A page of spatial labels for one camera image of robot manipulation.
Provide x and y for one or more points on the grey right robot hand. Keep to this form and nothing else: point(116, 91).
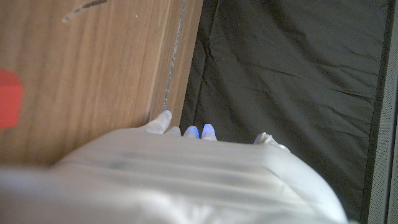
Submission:
point(186, 186)

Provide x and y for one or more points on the black backdrop curtain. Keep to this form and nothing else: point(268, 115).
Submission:
point(280, 77)

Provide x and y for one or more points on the red screw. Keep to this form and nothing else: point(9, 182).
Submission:
point(9, 99)

